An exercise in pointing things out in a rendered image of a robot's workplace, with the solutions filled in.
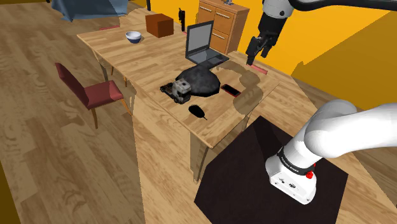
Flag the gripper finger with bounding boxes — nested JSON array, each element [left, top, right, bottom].
[[245, 36, 265, 66], [260, 38, 277, 59]]

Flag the red chair with wooden legs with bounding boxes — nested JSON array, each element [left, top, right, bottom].
[[54, 62, 133, 130], [249, 64, 268, 76]]

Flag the wooden chest of drawers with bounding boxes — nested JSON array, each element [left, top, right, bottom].
[[195, 0, 251, 55]]

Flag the red and black phone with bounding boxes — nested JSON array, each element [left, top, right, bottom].
[[220, 83, 242, 98]]

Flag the grey open laptop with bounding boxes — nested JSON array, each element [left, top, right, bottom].
[[185, 20, 230, 67]]

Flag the dark grey rock lump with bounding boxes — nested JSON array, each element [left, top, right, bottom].
[[174, 64, 221, 97]]

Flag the grey toy truck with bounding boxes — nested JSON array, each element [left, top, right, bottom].
[[159, 78, 192, 105]]

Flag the black brush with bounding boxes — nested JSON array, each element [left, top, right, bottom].
[[188, 104, 208, 121]]

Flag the brown box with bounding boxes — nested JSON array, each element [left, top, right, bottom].
[[144, 13, 175, 39]]

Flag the wooden table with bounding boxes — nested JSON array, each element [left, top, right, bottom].
[[76, 7, 281, 183]]

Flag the white and blue bowl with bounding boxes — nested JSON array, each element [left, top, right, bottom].
[[125, 31, 143, 45]]

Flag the blue covered sofa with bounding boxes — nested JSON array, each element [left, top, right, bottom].
[[50, 0, 129, 23]]

